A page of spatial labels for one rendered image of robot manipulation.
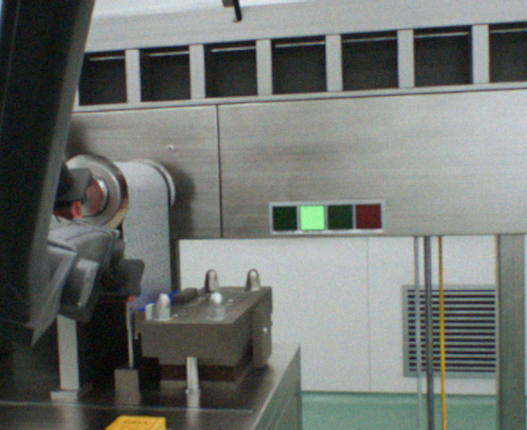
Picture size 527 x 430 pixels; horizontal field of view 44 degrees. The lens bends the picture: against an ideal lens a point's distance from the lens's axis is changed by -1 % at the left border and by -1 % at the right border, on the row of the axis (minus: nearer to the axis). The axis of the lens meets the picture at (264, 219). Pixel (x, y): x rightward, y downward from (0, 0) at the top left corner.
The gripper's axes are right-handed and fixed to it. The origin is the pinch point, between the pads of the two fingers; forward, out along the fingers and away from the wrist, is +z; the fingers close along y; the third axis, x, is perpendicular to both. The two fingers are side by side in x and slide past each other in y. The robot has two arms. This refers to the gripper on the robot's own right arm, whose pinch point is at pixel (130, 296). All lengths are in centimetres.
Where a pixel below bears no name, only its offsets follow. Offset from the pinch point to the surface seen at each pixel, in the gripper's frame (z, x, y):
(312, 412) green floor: 264, 30, 3
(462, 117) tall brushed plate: 11, 43, 62
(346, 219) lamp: 20.3, 25.0, 37.3
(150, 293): 8.5, 3.7, 0.3
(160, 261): 11.8, 11.9, 0.2
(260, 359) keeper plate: 16.5, -6.9, 21.4
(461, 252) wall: 239, 114, 85
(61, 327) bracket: -3.3, -7.1, -10.5
